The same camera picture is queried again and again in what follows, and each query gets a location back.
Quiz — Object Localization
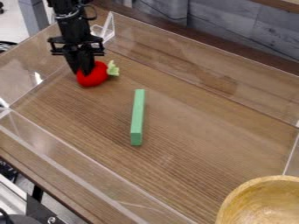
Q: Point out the wooden bowl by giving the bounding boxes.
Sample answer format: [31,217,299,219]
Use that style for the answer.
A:
[214,175,299,224]

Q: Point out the green rectangular block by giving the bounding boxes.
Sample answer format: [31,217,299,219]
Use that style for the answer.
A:
[129,89,145,146]

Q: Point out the black device with cable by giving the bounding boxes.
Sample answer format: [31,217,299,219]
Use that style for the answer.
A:
[0,199,66,224]

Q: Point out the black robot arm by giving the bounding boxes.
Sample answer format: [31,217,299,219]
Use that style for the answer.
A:
[46,0,105,76]

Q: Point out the red plush fruit green leaves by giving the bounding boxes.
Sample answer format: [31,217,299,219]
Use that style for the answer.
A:
[75,60,119,88]

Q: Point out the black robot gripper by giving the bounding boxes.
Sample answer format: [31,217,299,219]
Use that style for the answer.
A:
[46,35,105,76]

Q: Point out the clear acrylic enclosure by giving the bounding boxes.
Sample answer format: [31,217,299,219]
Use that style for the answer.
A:
[0,16,299,224]

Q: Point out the grey table leg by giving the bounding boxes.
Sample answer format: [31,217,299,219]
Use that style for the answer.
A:
[17,0,49,36]

